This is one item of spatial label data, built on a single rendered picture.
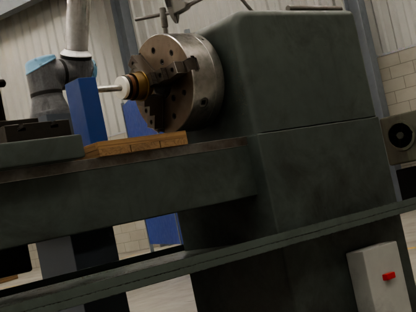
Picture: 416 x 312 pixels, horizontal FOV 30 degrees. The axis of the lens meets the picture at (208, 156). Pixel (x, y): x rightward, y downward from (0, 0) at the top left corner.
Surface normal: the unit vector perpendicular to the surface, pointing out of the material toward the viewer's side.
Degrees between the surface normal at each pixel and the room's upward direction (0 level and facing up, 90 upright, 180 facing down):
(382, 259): 90
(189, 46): 59
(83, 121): 90
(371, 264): 90
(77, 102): 90
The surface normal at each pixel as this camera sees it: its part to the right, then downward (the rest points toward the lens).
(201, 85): 0.66, 0.10
